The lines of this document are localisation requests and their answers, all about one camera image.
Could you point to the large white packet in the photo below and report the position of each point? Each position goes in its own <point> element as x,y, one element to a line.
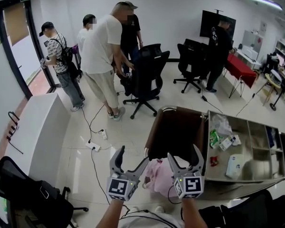
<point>234,165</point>

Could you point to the person's left forearm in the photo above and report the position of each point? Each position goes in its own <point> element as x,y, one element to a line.
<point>110,214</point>

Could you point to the long ceiling light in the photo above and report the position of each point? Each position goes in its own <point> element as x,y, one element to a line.
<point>263,1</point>

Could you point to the pink clothing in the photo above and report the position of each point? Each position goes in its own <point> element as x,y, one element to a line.
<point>160,179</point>

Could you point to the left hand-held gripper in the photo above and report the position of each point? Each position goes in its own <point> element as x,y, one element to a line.
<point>120,186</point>

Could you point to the green packet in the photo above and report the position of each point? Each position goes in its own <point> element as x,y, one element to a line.
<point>213,139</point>

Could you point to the red packet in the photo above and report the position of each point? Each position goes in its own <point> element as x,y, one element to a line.
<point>214,161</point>

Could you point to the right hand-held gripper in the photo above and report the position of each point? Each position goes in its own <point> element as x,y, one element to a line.
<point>191,185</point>

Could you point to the person's right forearm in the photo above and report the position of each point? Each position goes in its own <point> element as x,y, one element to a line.
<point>191,212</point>

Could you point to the black wall screen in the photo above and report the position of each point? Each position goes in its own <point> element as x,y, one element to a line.
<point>207,24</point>

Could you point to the blue cloth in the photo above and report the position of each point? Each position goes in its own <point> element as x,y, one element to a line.
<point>272,134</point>

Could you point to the red table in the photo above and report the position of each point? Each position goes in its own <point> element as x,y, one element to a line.
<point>240,68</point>

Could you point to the white low cabinet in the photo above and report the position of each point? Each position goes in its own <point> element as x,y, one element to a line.
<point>248,53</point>

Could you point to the clear plastic bag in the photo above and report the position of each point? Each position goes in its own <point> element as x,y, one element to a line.
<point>220,123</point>

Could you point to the small white box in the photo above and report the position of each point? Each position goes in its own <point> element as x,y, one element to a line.
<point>228,142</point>

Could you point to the wooden stool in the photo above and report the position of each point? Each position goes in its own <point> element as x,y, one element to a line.
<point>272,84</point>

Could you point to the black backpack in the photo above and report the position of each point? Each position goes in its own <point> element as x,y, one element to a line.
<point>70,56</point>

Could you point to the black office chair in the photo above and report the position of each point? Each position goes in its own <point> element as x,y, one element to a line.
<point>191,60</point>
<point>33,198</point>
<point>147,75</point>
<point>251,210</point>

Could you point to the person's white shirt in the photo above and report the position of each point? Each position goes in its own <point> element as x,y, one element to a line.
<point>147,221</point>

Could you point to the black door frame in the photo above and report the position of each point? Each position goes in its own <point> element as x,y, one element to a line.
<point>21,56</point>

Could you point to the white power strip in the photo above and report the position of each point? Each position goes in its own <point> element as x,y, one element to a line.
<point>103,134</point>
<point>93,145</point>

